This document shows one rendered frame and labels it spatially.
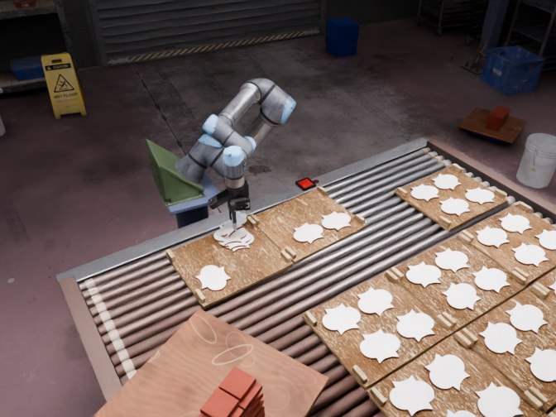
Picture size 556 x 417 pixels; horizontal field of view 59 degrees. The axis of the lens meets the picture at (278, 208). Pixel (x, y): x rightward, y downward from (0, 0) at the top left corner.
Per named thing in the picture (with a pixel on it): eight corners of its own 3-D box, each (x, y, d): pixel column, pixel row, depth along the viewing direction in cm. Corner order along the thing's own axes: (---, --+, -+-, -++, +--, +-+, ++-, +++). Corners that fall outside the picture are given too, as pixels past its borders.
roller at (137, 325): (103, 341, 176) (99, 332, 173) (466, 177, 260) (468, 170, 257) (107, 350, 173) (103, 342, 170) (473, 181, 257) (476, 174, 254)
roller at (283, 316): (126, 394, 160) (122, 385, 157) (505, 201, 244) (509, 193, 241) (131, 405, 156) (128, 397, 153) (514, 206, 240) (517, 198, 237)
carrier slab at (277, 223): (248, 220, 224) (248, 218, 223) (318, 190, 242) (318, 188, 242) (294, 264, 201) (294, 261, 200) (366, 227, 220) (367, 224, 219)
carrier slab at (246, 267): (165, 256, 205) (165, 252, 204) (248, 221, 223) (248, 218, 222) (203, 309, 182) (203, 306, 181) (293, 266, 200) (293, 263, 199)
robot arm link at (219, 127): (258, 63, 218) (208, 116, 184) (277, 79, 220) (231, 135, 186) (246, 80, 227) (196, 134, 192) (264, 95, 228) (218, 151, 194)
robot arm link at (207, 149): (191, 149, 247) (207, 128, 245) (212, 166, 249) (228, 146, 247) (186, 152, 236) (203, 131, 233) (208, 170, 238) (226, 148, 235)
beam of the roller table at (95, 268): (59, 285, 200) (55, 274, 197) (420, 146, 290) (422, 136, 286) (64, 298, 195) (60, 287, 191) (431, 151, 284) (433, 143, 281)
